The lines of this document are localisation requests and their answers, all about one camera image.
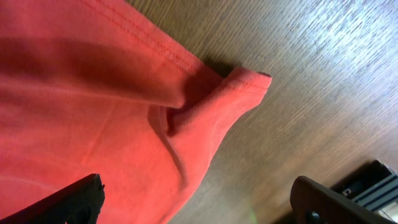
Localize red orange t-shirt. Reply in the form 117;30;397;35
1;0;271;223

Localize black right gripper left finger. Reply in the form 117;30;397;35
1;174;105;224

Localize black aluminium frame rail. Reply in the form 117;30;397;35
331;160;397;212

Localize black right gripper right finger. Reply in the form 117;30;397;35
290;176;394;224

